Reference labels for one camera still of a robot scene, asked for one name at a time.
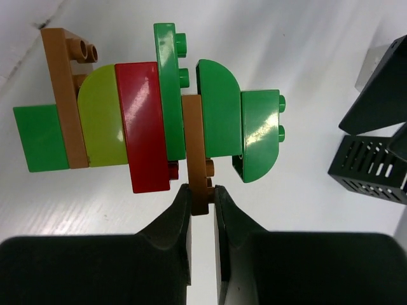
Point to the green red brown lego stack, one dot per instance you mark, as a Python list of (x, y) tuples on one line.
[(135, 114)]

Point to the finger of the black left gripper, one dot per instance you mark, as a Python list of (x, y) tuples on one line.
[(398, 143), (382, 102)]

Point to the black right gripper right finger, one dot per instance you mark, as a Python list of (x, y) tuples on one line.
[(257, 266)]

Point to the black slotted bin left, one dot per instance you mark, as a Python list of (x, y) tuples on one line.
[(364, 165)]

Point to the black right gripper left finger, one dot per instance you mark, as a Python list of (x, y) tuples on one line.
[(148, 267)]

